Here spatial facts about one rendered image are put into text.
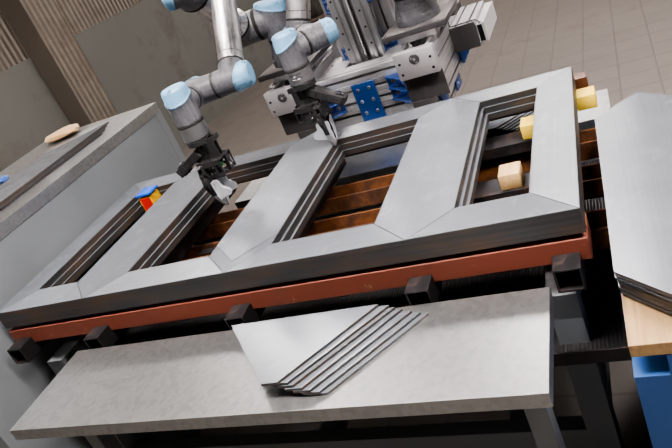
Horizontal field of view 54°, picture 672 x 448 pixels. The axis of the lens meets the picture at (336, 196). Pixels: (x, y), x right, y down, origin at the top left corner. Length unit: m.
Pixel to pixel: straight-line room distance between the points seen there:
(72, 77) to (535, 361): 4.58
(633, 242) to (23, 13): 4.65
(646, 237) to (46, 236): 1.74
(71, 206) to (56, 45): 3.07
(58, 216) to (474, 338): 1.51
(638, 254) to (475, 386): 0.33
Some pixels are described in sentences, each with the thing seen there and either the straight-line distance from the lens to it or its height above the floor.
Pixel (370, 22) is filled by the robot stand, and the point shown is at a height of 1.07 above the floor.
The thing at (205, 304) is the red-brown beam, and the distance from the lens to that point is 1.62.
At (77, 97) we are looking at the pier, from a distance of 5.29.
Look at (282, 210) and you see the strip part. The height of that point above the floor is 0.87.
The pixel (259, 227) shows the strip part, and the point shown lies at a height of 0.87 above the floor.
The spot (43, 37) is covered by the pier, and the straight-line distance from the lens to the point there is 5.26.
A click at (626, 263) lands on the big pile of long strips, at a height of 0.85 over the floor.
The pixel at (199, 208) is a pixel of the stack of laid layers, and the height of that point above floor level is 0.83.
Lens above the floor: 1.51
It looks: 23 degrees down
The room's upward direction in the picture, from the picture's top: 24 degrees counter-clockwise
